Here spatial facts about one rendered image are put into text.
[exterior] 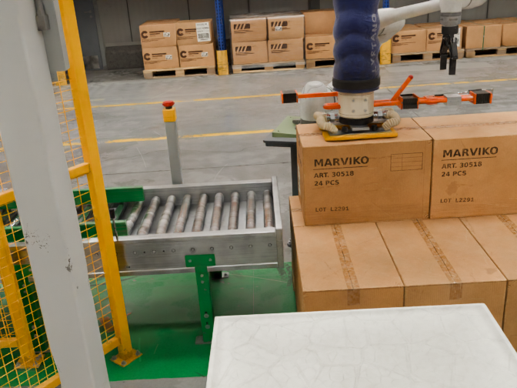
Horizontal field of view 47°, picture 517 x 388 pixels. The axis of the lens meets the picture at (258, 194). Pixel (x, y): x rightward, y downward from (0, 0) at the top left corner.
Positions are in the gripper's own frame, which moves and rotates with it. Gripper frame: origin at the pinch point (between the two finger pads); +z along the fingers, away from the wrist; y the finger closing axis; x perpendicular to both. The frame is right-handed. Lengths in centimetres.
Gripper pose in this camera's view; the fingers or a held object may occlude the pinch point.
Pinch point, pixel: (447, 69)
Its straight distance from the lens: 296.3
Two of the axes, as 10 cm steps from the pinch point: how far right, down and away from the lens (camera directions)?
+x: 10.0, -0.6, -0.1
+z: 0.6, 9.3, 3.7
